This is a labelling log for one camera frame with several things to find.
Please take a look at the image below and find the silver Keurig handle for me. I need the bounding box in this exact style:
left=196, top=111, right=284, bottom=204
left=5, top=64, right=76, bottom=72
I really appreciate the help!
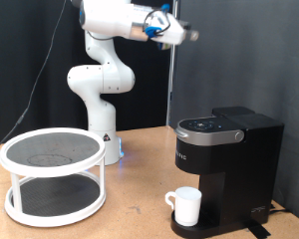
left=173, top=119, right=246, bottom=146

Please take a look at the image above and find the black Keurig coffee machine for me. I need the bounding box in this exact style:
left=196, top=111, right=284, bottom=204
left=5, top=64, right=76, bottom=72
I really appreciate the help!
left=170, top=106, right=285, bottom=239

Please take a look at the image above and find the black curtain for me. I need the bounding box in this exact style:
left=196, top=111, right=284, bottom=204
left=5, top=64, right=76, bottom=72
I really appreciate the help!
left=0, top=0, right=174, bottom=147

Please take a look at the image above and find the wrist camera on blue mount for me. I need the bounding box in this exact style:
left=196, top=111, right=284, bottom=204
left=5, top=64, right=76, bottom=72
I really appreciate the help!
left=156, top=41, right=172, bottom=52

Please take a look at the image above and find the black power cord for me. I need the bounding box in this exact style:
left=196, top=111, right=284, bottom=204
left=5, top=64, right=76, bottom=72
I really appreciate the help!
left=268, top=202, right=292, bottom=217

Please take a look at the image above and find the black tape strip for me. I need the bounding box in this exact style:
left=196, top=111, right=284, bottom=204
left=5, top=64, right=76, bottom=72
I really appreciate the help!
left=245, top=223, right=272, bottom=239

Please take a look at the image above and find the thin black cable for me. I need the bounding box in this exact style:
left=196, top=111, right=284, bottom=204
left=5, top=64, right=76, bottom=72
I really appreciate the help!
left=0, top=0, right=114, bottom=157

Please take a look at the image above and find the white ceramic mug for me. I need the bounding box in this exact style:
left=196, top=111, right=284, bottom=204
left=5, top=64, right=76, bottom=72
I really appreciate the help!
left=164, top=186, right=202, bottom=227

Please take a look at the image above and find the black Keurig drip tray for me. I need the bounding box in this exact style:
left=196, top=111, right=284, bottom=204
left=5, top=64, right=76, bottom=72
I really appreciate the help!
left=170, top=208, right=223, bottom=239

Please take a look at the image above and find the grey vertical frame pole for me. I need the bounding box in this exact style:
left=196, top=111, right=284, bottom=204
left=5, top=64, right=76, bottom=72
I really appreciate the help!
left=164, top=0, right=181, bottom=127

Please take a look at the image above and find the white two-tier turntable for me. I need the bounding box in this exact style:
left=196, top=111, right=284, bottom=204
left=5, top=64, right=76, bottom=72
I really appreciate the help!
left=0, top=127, right=108, bottom=229

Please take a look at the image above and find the blue cable clip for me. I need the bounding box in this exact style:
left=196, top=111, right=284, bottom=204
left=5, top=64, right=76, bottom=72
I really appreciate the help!
left=144, top=3, right=172, bottom=38

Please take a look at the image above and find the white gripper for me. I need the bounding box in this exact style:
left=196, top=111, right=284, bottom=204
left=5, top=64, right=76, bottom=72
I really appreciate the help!
left=149, top=11, right=200, bottom=46

